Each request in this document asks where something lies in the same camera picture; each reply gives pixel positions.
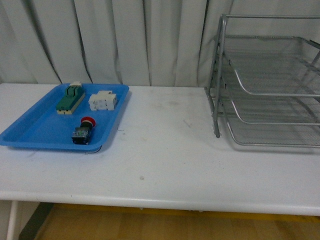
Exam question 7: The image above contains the red emergency stop button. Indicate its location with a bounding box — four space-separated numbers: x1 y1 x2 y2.
71 116 96 145

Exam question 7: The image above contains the white curtain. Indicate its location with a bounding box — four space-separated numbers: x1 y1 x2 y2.
0 0 320 87

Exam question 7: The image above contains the white table leg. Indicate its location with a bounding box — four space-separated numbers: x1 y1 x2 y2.
6 200 20 240

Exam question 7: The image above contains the green terminal block module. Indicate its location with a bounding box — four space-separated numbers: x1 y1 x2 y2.
55 82 86 115

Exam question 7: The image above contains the blue plastic tray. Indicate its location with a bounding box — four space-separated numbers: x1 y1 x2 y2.
0 83 129 152

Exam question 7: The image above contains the white plastic connector block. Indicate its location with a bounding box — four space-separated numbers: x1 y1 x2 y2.
88 90 118 111

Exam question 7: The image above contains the silver mesh three-tier rack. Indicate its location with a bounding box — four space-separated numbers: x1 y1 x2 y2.
205 14 320 148

